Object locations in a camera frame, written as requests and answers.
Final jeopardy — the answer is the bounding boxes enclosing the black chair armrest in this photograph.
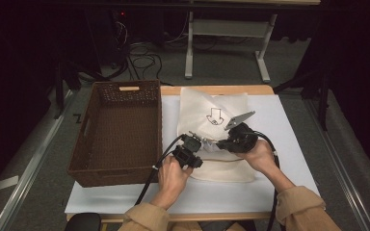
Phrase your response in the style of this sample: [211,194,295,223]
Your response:
[64,212,102,231]

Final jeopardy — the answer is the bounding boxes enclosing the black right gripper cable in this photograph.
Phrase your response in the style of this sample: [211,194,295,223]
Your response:
[250,130,283,231]

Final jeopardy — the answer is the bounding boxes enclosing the pale floor tape strip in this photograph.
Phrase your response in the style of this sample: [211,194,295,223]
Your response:
[0,174,20,193]

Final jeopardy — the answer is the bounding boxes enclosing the person's legs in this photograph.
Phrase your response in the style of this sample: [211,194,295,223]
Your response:
[168,220,273,231]

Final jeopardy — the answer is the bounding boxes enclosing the cream mesh laundry bag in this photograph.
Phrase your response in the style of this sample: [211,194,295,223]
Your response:
[176,87,258,184]

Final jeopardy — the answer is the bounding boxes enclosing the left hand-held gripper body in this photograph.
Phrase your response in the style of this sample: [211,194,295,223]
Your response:
[172,130,205,169]

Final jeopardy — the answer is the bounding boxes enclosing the beige drawstring cord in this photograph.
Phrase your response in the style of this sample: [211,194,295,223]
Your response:
[201,156,245,164]

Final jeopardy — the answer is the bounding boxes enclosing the brown wicker basket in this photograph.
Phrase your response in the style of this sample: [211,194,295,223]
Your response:
[66,79,164,189]

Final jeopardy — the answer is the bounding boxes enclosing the person's right hand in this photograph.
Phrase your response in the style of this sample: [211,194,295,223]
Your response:
[235,139,279,177]

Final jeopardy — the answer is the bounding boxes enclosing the black computer tower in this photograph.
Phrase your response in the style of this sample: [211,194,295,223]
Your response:
[86,8,130,71]

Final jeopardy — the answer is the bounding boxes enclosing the person's left hand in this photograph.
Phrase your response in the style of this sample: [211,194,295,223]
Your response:
[149,154,195,210]

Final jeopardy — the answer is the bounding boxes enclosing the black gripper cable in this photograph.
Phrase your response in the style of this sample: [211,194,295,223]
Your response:
[250,130,283,231]
[134,134,187,207]

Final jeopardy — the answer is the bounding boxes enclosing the black metal stand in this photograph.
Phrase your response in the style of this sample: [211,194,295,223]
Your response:
[51,60,82,120]
[273,67,332,132]

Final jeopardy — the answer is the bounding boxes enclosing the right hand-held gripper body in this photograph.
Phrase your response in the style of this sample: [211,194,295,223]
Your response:
[220,110,260,154]

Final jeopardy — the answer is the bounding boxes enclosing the white table mat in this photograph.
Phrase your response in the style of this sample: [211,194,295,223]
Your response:
[65,93,322,216]

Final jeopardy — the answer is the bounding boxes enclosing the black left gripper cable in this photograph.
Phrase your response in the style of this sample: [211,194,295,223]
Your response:
[134,134,187,207]

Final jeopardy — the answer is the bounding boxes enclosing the white desk frame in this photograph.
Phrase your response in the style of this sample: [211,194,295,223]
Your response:
[184,0,322,84]

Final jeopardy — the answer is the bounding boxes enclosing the metal floor rail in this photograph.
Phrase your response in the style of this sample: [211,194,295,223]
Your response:
[0,90,75,231]
[302,95,370,231]

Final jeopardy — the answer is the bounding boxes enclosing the tangle of floor cables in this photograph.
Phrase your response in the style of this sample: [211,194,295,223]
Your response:
[113,19,164,82]

